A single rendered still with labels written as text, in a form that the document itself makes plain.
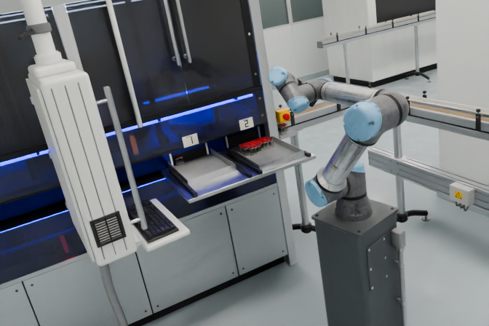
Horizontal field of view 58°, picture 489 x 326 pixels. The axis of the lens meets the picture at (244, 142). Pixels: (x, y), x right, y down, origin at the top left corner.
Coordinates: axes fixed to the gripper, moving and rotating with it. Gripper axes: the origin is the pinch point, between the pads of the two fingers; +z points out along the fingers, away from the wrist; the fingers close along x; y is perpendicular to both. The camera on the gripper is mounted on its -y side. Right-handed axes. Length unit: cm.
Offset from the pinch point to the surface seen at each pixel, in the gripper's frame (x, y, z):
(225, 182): 56, 8, -2
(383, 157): 6, -23, 115
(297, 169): 45, 11, 87
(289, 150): 29.9, 4.1, 33.7
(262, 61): 0, 46, 29
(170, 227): 79, 4, -30
